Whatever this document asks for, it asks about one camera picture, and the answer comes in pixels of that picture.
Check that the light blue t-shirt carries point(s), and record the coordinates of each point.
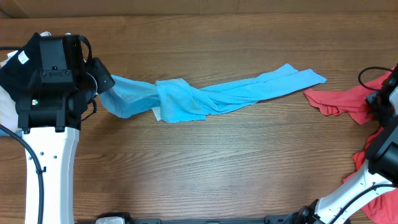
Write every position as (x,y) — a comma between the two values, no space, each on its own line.
(176,101)

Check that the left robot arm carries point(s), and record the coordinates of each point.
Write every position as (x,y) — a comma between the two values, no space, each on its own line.
(50,115)

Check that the folded black shirt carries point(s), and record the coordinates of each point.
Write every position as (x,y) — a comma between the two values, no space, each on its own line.
(17,72)

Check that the folded beige garment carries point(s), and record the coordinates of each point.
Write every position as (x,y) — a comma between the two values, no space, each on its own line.
(9,117)

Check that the folded blue jeans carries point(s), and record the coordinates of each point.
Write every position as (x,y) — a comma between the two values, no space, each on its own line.
(6,133)

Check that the red t-shirt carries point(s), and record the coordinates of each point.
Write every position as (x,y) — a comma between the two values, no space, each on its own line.
(345,102)

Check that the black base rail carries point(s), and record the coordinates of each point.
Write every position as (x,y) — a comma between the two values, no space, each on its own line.
(269,219)

